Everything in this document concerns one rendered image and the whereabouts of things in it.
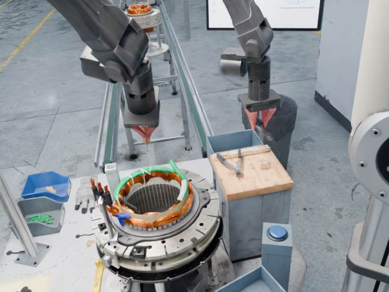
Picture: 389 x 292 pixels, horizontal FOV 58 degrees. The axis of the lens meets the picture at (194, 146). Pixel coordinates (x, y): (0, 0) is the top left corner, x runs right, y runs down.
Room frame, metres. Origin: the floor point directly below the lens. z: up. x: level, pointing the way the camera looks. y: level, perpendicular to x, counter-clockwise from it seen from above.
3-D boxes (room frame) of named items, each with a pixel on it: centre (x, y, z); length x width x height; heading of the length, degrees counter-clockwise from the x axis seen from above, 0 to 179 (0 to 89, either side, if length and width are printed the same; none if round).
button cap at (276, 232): (0.59, -0.18, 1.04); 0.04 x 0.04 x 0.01
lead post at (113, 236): (0.56, 0.20, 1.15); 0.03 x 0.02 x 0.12; 178
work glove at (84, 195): (1.12, 0.44, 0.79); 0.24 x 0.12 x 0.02; 6
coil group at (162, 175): (0.74, 0.11, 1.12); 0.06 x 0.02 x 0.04; 96
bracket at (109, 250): (0.54, 0.20, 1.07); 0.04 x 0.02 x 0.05; 54
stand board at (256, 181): (0.82, -0.15, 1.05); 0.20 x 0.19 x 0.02; 8
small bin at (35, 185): (1.14, 0.61, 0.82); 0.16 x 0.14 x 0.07; 97
